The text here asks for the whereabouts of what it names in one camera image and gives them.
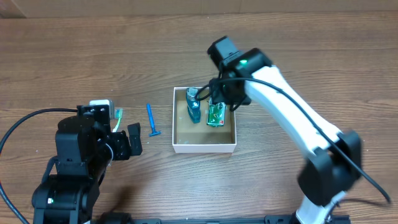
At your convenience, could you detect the blue disposable razor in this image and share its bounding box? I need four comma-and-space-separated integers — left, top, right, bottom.
146, 103, 161, 137

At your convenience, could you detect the green white toothbrush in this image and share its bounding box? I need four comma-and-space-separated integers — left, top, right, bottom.
112, 108, 123, 133

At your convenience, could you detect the green white soap packet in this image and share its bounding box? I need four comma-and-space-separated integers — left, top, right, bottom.
206, 98, 226, 127

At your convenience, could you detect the blue mouthwash bottle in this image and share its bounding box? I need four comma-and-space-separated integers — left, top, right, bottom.
186, 87, 201, 124

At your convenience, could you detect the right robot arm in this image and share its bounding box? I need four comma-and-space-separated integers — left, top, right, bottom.
207, 36, 362, 223

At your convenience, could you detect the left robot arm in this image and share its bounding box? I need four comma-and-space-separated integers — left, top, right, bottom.
32, 105, 142, 223

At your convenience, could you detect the white square open box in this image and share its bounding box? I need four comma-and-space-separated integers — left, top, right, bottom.
172, 87, 237, 154

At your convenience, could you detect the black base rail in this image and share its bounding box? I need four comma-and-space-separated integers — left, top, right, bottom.
93, 213, 351, 224

